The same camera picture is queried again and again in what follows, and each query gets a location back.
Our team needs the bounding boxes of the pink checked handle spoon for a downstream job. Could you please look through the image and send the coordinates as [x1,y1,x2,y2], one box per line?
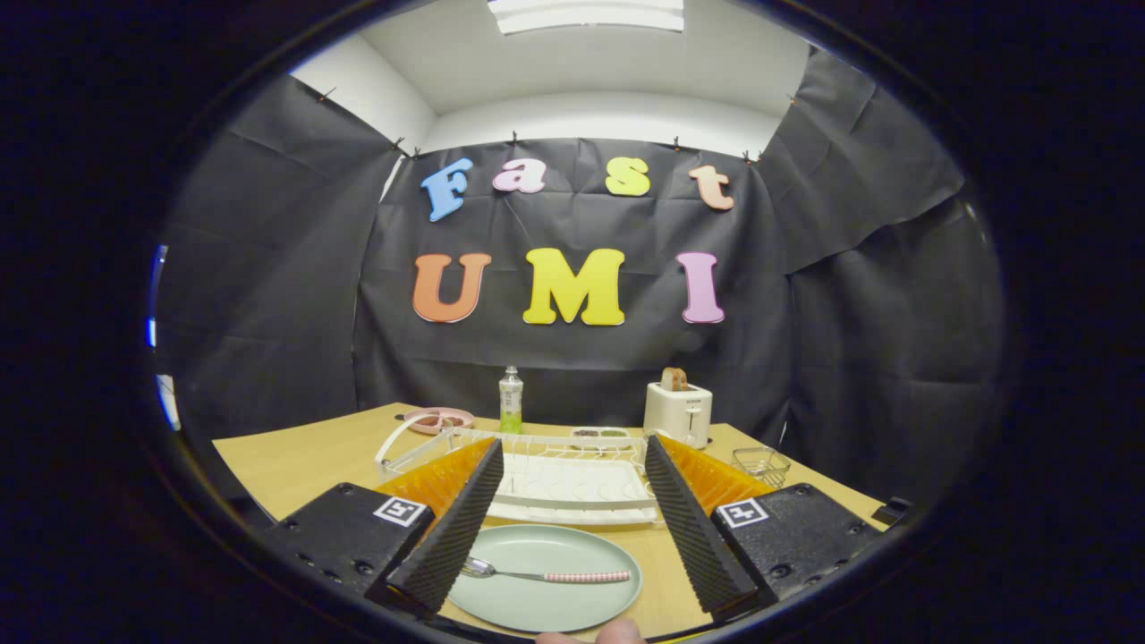
[461,556,632,585]

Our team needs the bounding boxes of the small wire basket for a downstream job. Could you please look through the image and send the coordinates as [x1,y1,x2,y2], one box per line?
[732,446,792,489]

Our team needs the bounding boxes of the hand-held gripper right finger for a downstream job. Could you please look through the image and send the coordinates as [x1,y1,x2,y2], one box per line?
[644,434,885,618]

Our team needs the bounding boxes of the black backdrop cloth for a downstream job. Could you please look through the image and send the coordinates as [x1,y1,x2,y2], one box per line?
[152,45,1007,511]

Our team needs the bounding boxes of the white toaster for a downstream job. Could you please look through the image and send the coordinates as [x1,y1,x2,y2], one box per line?
[643,382,714,450]

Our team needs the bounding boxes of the pink plate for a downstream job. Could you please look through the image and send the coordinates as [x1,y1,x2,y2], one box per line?
[403,407,477,436]

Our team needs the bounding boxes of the white wire dish rack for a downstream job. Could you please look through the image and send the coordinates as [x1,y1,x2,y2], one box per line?
[374,413,667,526]

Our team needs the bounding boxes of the light green plate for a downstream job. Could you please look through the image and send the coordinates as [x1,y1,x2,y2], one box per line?
[447,524,643,634]

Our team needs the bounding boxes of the ceiling light panel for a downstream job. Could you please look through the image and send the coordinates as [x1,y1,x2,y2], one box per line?
[488,0,685,37]

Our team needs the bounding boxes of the clear bottle with green liquid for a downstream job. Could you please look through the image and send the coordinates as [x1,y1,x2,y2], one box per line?
[498,365,524,436]

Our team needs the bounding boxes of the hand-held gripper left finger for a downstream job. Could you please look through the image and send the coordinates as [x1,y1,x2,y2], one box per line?
[267,436,506,618]

